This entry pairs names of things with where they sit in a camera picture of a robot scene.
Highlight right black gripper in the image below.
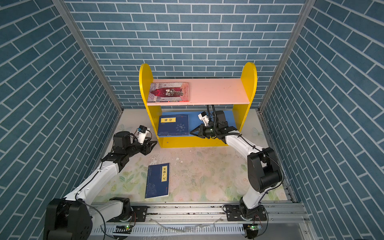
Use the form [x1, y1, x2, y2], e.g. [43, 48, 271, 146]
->
[190, 124, 219, 140]

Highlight Hamlet picture book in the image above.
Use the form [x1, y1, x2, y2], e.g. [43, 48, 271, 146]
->
[147, 82, 190, 103]

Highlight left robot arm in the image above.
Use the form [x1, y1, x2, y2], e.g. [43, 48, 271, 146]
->
[43, 126, 157, 240]

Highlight yellow pink blue bookshelf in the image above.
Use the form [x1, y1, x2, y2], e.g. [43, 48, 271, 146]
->
[138, 62, 258, 149]

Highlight navy book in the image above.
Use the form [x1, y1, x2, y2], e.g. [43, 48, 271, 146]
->
[158, 114, 190, 137]
[145, 163, 170, 199]

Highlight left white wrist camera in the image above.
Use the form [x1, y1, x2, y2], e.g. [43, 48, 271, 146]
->
[137, 125, 152, 145]

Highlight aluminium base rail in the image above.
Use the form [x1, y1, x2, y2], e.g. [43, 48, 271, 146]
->
[53, 201, 316, 240]

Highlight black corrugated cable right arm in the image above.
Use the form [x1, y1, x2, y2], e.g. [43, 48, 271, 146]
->
[206, 104, 229, 136]

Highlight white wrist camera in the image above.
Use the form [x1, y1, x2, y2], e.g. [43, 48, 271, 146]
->
[198, 112, 211, 127]
[137, 125, 152, 145]

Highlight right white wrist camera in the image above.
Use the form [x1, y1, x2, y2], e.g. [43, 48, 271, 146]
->
[198, 112, 211, 127]

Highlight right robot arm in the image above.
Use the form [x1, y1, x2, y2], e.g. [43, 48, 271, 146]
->
[190, 124, 284, 221]

